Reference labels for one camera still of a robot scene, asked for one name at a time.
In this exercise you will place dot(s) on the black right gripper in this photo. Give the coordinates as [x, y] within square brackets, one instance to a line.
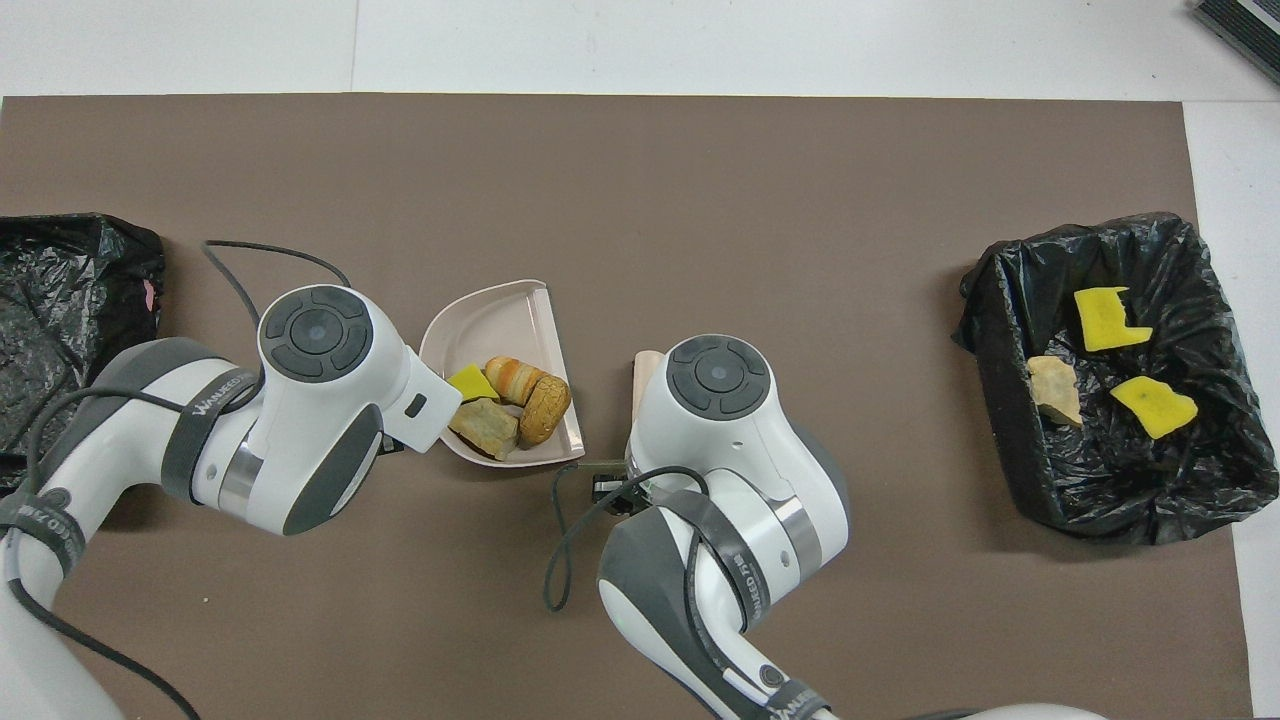
[612, 490]

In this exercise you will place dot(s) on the black-bagged bin with pink spot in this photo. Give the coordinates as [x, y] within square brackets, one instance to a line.
[60, 300]

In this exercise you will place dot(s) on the small yellow sponge chunk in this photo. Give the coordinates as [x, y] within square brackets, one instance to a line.
[470, 383]

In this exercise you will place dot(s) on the pale beige rock-like chunk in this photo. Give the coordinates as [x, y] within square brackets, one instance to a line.
[485, 427]

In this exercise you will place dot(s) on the brown peanut-shaped toy bread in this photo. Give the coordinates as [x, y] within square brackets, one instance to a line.
[547, 408]

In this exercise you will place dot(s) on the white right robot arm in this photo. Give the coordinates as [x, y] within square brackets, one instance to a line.
[720, 450]

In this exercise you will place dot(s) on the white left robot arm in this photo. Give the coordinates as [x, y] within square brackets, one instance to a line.
[310, 430]

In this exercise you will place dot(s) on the notched yellow sponge chunk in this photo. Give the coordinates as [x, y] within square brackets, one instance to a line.
[1105, 322]

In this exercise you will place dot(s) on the beige plastic dustpan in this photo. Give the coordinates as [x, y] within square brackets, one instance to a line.
[500, 330]

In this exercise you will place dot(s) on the dark grey ribbed object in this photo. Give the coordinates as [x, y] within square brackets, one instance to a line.
[1245, 25]

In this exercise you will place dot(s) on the brown table mat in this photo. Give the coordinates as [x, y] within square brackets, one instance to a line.
[700, 200]

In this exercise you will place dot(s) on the beige brush with black bristles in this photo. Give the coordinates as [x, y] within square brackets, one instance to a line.
[645, 385]

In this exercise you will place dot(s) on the striped toy croissant piece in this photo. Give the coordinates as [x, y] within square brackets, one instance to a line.
[515, 378]
[1055, 392]

